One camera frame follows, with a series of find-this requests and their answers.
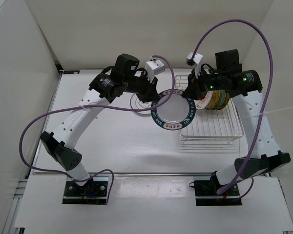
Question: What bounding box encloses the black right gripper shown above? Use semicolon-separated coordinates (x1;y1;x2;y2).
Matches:
181;68;226;101

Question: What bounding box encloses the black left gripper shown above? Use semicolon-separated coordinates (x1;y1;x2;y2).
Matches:
122;70;160;103

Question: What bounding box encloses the white plate with black rings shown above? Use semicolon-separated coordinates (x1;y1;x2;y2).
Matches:
130;94;152;116

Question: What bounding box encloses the green rimmed white plate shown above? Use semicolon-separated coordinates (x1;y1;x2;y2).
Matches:
150;89;196;131

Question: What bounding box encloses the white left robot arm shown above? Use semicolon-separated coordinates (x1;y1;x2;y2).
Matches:
40;54;165;195

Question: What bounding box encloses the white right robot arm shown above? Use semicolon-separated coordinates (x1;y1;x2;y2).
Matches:
183;49;291;195

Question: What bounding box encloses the teal blue patterned plate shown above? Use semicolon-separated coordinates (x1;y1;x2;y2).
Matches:
216;90;226;110

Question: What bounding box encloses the yellow brown rear plate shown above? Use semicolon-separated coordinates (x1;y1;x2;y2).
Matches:
223;92;230;108

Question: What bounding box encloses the yellow patterned plate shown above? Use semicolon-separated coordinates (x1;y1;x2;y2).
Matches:
206;90;220;110

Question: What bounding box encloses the white plate orange sunburst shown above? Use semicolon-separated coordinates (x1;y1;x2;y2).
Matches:
194;96;211;110

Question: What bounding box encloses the white zip tie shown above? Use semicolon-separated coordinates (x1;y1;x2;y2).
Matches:
240;106;293;120

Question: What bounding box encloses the black XDOF label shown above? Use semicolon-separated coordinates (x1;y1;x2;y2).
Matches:
63;70;80;75

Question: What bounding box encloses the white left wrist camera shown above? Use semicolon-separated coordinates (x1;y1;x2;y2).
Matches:
144;57;165;83

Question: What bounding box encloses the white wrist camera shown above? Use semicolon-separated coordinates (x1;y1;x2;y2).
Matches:
144;57;165;83
186;52;203;74

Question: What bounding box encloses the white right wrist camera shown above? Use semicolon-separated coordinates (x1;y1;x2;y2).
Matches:
186;52;203;74

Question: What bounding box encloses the silver wire dish rack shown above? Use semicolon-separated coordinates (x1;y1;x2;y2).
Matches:
174;74;244;146

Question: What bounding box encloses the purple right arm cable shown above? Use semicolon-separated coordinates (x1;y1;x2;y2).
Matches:
194;18;274;195

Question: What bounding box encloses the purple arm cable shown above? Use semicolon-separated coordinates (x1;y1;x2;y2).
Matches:
194;18;274;195
19;55;175;204

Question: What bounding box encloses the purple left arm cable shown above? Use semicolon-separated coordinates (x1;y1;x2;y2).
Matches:
19;55;175;204

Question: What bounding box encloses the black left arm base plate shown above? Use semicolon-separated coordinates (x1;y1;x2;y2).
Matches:
62;176;108;205

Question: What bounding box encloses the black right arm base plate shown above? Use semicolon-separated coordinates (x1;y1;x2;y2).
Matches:
189;180;242;207

